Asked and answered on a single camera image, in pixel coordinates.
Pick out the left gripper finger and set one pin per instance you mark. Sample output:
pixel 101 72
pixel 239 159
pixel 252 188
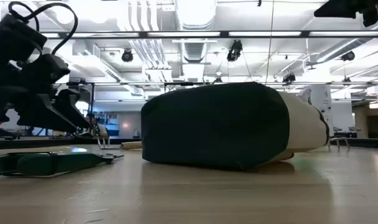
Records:
pixel 74 105
pixel 43 115

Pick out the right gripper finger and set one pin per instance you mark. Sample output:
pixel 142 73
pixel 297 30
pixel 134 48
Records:
pixel 341 9

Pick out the cream canvas green-trimmed garden bag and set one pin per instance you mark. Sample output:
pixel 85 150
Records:
pixel 214 124

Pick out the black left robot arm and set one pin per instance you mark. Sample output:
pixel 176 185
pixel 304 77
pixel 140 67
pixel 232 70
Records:
pixel 11 40

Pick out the person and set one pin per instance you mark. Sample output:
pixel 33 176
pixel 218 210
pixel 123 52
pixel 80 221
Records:
pixel 90 118

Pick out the black metal stand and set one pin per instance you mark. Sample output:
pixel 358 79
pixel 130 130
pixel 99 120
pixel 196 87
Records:
pixel 4 133

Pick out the white round pillar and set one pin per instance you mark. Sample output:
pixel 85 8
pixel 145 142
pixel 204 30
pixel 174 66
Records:
pixel 321 105

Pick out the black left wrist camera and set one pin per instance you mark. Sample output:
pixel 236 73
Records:
pixel 52 68

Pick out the thin black rig frame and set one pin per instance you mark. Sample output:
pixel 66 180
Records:
pixel 182 83

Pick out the white ceiling air duct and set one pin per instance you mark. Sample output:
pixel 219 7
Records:
pixel 195 12

